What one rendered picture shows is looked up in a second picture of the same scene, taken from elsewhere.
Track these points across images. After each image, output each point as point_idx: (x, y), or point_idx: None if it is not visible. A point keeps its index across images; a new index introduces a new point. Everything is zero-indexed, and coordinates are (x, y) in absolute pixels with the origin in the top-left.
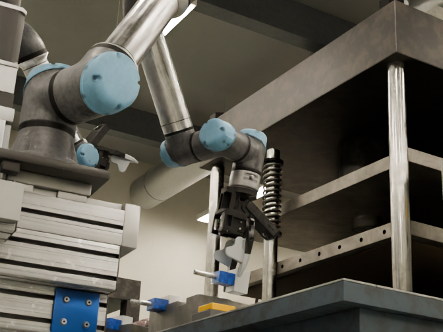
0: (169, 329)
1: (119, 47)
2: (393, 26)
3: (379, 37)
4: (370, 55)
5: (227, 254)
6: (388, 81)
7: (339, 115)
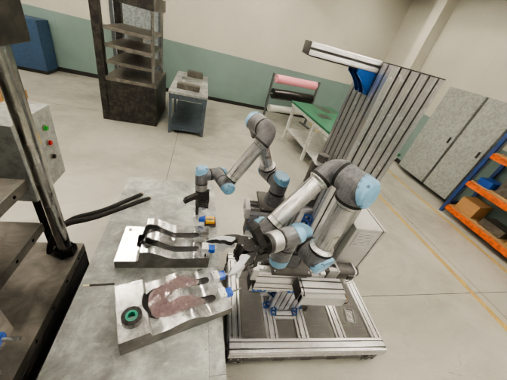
0: (216, 236)
1: (267, 158)
2: (21, 6)
3: (7, 7)
4: (3, 29)
5: (205, 209)
6: (13, 64)
7: None
